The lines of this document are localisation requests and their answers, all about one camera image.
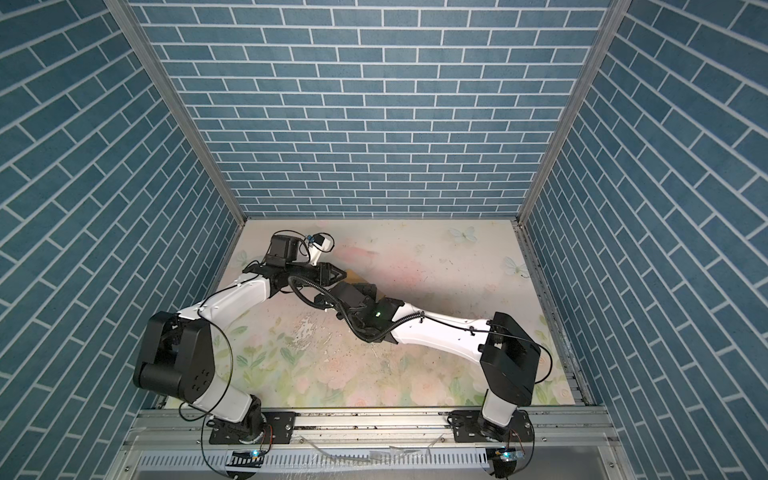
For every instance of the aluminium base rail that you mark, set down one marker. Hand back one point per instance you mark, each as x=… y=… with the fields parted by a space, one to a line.
x=555 y=442

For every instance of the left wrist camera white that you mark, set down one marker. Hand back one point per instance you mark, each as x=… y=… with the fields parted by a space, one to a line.
x=318 y=244

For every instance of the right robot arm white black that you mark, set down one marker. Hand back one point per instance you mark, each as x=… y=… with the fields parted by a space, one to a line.
x=506 y=354

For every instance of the brown cardboard paper box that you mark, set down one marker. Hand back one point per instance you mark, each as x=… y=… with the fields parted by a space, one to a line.
x=360 y=281

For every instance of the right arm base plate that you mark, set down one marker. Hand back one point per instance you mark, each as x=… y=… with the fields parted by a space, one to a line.
x=469 y=426

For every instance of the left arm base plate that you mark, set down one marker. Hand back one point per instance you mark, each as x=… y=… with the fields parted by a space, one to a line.
x=257 y=428

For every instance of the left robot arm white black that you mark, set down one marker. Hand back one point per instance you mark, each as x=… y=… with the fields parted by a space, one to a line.
x=176 y=357

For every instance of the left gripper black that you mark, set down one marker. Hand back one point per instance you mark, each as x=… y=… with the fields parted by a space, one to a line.
x=326 y=278

